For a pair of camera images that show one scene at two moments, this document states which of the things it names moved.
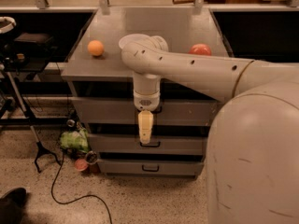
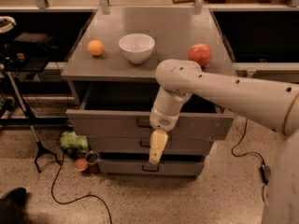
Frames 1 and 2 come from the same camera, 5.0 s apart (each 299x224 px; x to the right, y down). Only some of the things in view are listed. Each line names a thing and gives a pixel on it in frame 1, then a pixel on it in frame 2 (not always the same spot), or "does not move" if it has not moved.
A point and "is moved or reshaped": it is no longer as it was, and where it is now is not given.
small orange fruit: (95, 48) does not move
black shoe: (12, 205) does not move
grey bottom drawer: (149, 167) does not move
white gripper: (146, 103) to (163, 119)
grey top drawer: (123, 111) is moved or reshaped
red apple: (200, 49) does not move
